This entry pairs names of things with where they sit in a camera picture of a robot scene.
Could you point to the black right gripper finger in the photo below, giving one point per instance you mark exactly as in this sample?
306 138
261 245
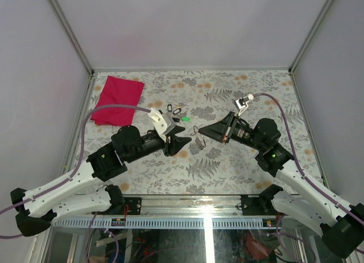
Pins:
216 135
221 125

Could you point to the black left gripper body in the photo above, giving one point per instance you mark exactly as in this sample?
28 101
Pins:
151 146

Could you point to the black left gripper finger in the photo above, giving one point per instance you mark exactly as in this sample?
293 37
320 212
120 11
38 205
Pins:
172 135
175 144

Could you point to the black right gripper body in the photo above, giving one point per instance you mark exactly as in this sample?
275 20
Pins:
242 134

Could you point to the large silver keyring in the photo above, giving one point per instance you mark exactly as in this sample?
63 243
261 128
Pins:
199 138

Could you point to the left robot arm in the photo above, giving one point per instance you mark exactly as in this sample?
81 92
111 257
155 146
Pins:
85 188

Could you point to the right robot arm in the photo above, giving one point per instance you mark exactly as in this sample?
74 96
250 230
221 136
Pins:
338 222

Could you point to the green key tag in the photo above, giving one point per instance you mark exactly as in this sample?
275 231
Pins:
186 119

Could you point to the magenta cloth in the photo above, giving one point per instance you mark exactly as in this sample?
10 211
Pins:
122 92

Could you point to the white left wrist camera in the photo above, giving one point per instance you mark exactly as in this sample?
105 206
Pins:
163 123

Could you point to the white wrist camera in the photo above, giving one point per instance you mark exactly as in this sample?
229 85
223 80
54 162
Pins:
242 104
163 123

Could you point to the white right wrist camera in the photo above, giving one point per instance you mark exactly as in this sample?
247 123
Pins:
242 104

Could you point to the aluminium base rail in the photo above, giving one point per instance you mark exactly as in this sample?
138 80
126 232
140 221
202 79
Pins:
182 212

